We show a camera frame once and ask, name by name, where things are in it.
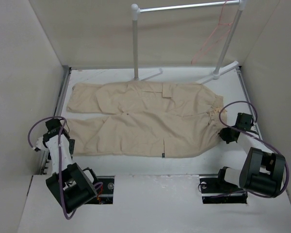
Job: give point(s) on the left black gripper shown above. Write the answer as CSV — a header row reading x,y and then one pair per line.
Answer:
x,y
72,143

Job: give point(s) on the white clothes rack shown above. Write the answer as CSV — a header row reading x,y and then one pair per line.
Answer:
x,y
219,69

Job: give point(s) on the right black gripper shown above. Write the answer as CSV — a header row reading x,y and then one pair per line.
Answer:
x,y
223,133

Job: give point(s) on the pink wire hanger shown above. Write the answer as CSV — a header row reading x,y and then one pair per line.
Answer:
x,y
221,31

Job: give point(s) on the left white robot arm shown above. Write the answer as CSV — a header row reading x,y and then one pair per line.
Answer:
x,y
71,186

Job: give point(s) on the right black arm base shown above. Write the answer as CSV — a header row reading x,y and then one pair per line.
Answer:
x,y
214,191

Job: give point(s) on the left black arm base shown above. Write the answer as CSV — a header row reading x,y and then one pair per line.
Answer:
x,y
105,193

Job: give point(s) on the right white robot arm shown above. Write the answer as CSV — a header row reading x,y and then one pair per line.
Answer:
x,y
263,170

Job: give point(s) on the beige trousers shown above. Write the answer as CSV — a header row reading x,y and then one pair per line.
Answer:
x,y
152,119

